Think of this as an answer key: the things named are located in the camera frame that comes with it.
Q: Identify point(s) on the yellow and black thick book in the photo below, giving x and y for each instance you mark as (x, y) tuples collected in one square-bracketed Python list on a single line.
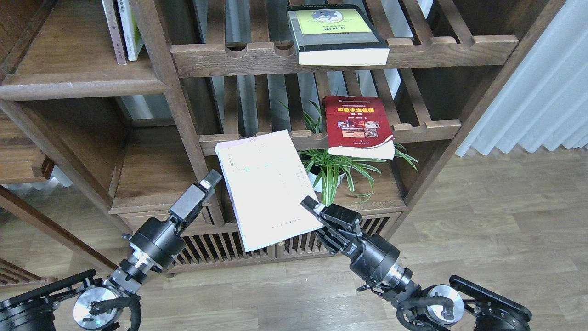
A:
[(335, 35)]

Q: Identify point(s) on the dark wooden bookshelf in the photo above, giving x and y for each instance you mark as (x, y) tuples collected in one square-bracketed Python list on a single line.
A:
[(132, 136)]

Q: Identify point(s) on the white green upright book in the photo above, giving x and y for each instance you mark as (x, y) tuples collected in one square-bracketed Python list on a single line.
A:
[(132, 36)]

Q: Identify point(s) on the red paperback book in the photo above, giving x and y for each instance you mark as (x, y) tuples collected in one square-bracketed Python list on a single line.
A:
[(358, 127)]

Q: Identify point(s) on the white plant pot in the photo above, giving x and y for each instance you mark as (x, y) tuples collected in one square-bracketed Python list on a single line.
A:
[(326, 179)]

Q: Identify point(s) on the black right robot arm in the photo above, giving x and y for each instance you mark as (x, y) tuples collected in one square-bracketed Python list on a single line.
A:
[(434, 308)]

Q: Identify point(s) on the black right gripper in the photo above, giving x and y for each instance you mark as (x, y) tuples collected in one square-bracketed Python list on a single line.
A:
[(372, 257)]

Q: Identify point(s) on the green spider plant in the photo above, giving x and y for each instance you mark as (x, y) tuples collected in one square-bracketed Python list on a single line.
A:
[(364, 167)]

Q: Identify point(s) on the brown upright book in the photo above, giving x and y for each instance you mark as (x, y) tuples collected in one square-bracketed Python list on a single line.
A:
[(110, 8)]

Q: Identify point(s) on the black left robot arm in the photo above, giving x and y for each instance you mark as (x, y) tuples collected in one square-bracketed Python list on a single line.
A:
[(100, 303)]

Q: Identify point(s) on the pale lilac paperback book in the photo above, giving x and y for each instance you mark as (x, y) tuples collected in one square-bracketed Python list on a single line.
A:
[(266, 182)]

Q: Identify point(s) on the white curtain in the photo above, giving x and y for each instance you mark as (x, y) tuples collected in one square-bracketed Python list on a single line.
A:
[(545, 102)]

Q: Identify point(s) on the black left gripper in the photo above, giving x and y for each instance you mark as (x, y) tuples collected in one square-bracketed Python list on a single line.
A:
[(157, 243)]

